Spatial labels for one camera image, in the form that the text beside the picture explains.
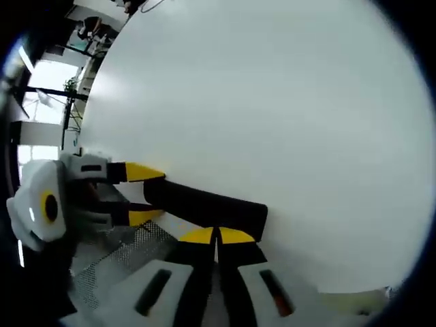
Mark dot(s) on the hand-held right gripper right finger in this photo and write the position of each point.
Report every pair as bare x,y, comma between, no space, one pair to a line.
259,279

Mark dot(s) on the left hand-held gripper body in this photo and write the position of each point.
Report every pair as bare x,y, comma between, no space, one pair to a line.
34,190

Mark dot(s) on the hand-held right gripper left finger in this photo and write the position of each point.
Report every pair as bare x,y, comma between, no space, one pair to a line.
163,286

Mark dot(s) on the black remote control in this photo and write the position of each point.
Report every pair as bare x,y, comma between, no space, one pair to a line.
204,207

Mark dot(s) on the grey mesh chair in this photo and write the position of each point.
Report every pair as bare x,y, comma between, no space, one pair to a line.
112,259

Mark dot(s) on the small background plant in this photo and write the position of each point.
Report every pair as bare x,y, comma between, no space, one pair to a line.
71,84

